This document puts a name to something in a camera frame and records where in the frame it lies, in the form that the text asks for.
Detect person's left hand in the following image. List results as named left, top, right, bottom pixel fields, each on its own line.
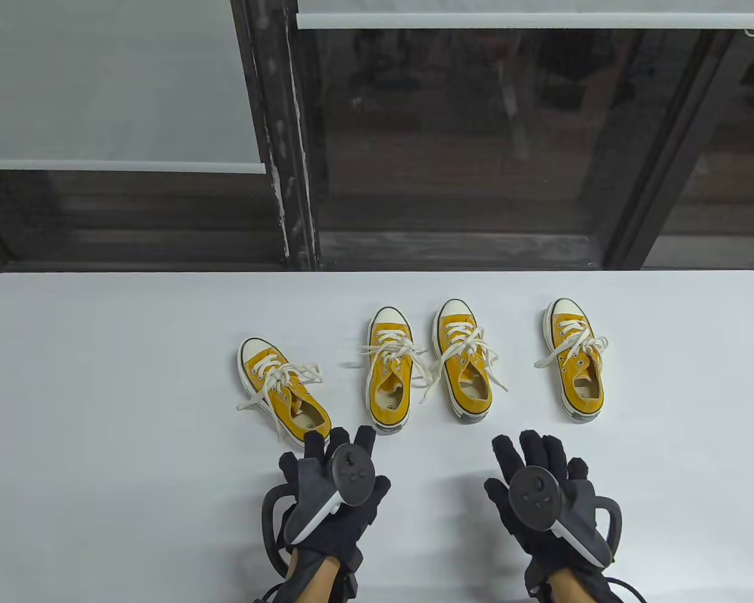
left=278, top=426, right=391, bottom=572

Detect person's right hand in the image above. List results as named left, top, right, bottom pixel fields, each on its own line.
left=484, top=430, right=604, bottom=594

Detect yellow canvas shoe white laces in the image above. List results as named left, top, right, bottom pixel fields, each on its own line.
left=420, top=298, right=510, bottom=425
left=236, top=337, right=332, bottom=448
left=534, top=298, right=609, bottom=425
left=341, top=306, right=433, bottom=435

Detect person's right forearm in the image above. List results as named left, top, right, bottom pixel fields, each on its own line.
left=540, top=568, right=601, bottom=603

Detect person's left forearm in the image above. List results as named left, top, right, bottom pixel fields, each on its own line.
left=283, top=550, right=343, bottom=603

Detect grey and white handheld controller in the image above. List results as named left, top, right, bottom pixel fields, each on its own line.
left=508, top=465, right=615, bottom=566
left=285, top=443, right=378, bottom=547

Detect dark framed window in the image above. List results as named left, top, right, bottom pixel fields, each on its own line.
left=0, top=0, right=754, bottom=274

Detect long white roller blind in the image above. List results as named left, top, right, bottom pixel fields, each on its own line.
left=0, top=0, right=268, bottom=175

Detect short white roller blind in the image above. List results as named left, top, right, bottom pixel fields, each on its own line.
left=295, top=0, right=754, bottom=30

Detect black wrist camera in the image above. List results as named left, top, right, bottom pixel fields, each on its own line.
left=336, top=559, right=360, bottom=603

